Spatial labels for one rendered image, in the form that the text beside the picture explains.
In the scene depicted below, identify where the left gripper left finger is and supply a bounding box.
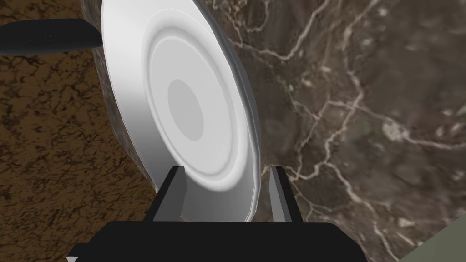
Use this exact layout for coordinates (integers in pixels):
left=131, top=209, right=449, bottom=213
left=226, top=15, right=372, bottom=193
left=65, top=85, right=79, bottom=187
left=143, top=166, right=188, bottom=222

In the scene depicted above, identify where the white round plate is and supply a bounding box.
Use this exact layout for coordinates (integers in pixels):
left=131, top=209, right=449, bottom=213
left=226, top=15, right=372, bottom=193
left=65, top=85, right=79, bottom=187
left=101, top=0, right=263, bottom=223

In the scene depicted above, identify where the black flat object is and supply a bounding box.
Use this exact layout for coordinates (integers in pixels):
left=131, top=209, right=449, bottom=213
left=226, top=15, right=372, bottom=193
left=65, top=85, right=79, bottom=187
left=0, top=18, right=103, bottom=57

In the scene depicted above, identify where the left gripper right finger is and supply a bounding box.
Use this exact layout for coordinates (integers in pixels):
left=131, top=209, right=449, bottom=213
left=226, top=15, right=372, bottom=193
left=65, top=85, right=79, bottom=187
left=268, top=166, right=304, bottom=223

